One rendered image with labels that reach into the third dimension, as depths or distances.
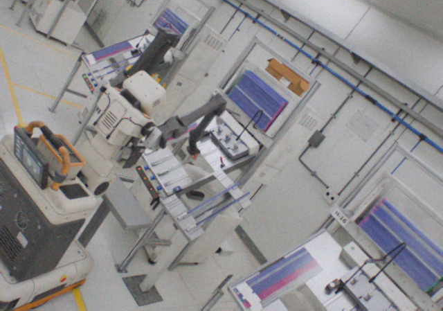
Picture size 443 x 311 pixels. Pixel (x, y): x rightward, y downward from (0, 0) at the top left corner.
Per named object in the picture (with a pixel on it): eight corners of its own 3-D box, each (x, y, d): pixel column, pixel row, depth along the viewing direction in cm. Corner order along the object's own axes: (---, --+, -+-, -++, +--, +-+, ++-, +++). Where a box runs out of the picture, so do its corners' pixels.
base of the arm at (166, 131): (149, 124, 196) (165, 139, 192) (161, 118, 200) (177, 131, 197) (148, 135, 202) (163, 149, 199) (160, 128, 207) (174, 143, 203)
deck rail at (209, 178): (169, 201, 261) (167, 195, 257) (167, 199, 262) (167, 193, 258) (255, 160, 286) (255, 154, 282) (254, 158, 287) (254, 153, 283)
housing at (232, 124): (249, 161, 287) (250, 148, 277) (216, 125, 317) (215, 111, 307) (258, 157, 289) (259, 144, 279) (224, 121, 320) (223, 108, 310)
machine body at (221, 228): (148, 267, 299) (192, 211, 283) (117, 206, 342) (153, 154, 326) (202, 267, 347) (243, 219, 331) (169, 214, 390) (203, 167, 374)
